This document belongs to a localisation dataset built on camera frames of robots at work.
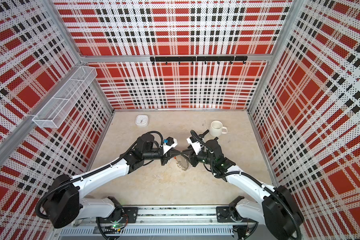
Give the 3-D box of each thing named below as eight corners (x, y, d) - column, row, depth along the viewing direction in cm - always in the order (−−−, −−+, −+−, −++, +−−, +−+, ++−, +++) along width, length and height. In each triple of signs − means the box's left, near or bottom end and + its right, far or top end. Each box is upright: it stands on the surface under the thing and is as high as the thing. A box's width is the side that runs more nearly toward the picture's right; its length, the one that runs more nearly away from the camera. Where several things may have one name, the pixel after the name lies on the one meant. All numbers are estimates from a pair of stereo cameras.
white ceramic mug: (209, 136, 106) (211, 129, 100) (208, 128, 112) (209, 120, 105) (225, 136, 106) (228, 129, 100) (223, 128, 112) (226, 120, 105)
